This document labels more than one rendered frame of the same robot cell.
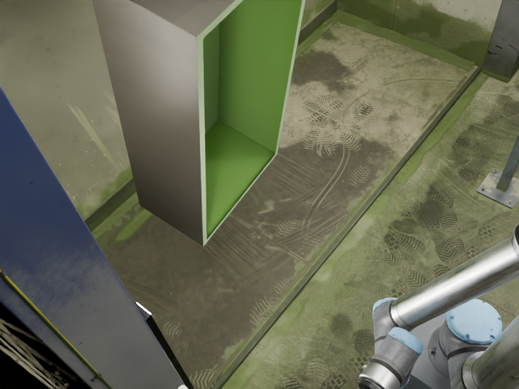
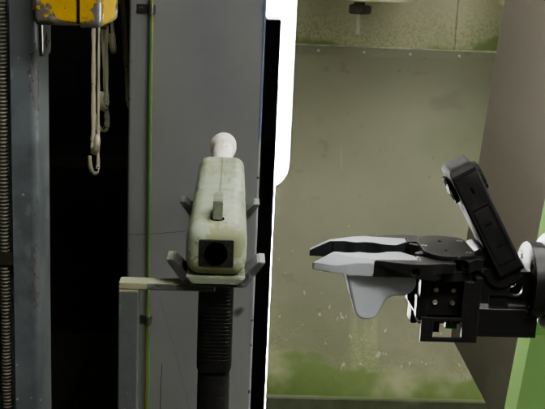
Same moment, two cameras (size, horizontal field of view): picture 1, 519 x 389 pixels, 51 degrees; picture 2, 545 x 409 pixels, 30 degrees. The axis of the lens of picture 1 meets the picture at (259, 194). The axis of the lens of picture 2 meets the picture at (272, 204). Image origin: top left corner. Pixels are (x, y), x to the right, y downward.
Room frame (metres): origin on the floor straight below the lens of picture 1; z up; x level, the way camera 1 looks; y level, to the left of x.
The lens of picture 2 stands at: (-0.45, -0.61, 1.35)
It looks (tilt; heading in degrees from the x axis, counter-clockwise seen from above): 13 degrees down; 41
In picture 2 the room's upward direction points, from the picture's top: 3 degrees clockwise
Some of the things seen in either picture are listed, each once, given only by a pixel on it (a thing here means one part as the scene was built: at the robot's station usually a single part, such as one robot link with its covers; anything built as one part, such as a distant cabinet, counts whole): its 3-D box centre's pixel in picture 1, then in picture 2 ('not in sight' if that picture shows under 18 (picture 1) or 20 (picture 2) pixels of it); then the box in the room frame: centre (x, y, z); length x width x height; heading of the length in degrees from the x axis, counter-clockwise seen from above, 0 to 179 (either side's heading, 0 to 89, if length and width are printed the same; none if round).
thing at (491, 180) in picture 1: (502, 187); not in sight; (1.66, -1.30, 0.01); 0.20 x 0.20 x 0.01; 44
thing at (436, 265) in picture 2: not in sight; (418, 264); (0.30, -0.14, 1.09); 0.09 x 0.05 x 0.02; 143
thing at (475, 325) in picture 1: (469, 332); not in sight; (0.59, -0.56, 0.83); 0.17 x 0.15 x 0.18; 169
